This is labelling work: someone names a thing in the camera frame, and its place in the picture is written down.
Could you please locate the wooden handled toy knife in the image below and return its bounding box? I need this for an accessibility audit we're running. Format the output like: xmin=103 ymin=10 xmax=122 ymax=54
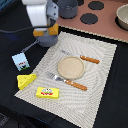
xmin=60 ymin=50 xmax=100 ymax=64

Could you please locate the beige toy bowl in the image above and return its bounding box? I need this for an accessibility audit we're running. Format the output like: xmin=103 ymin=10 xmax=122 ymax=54
xmin=116 ymin=4 xmax=128 ymax=30

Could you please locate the beige woven placemat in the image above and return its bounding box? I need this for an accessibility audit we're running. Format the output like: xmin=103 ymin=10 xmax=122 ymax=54
xmin=15 ymin=32 xmax=116 ymax=128

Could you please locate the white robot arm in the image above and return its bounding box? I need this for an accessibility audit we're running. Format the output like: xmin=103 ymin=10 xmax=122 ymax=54
xmin=22 ymin=0 xmax=58 ymax=31

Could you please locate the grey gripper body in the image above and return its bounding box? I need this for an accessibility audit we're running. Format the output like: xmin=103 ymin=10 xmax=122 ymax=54
xmin=31 ymin=0 xmax=60 ymax=34

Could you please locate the yellow toy butter box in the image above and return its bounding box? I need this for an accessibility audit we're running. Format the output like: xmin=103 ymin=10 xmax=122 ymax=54
xmin=36 ymin=87 xmax=59 ymax=99

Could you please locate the orange toy bread loaf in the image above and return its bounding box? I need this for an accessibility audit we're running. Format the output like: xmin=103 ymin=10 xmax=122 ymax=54
xmin=33 ymin=24 xmax=59 ymax=36

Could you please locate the round wooden plate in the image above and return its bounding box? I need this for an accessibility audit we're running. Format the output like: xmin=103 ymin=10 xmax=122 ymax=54
xmin=57 ymin=56 xmax=85 ymax=80

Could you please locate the wooden handled toy fork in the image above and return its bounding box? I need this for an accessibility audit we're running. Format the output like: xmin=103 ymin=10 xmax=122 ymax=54
xmin=46 ymin=72 xmax=87 ymax=91

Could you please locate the grey toy stock pot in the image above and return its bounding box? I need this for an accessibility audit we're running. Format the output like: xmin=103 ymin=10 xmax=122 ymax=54
xmin=58 ymin=0 xmax=78 ymax=19

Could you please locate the pink toy stove board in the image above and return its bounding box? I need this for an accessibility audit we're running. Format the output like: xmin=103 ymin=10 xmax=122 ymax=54
xmin=57 ymin=0 xmax=128 ymax=43

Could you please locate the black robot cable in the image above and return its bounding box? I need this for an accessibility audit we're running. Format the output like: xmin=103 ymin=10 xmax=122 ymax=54
xmin=0 ymin=25 xmax=36 ymax=34

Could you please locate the grey toy saucepan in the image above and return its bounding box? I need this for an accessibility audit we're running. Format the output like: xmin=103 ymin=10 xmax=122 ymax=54
xmin=22 ymin=35 xmax=58 ymax=53

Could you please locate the yellow toy cheese wedge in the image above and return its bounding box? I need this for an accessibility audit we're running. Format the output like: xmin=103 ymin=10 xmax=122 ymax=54
xmin=17 ymin=74 xmax=37 ymax=90

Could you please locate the light blue milk carton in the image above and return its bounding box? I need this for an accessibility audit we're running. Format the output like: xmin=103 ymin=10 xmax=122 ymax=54
xmin=12 ymin=53 xmax=29 ymax=71

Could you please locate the black stove burner disc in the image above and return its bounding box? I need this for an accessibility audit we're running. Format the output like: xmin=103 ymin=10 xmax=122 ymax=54
xmin=80 ymin=13 xmax=98 ymax=25
xmin=88 ymin=1 xmax=104 ymax=10

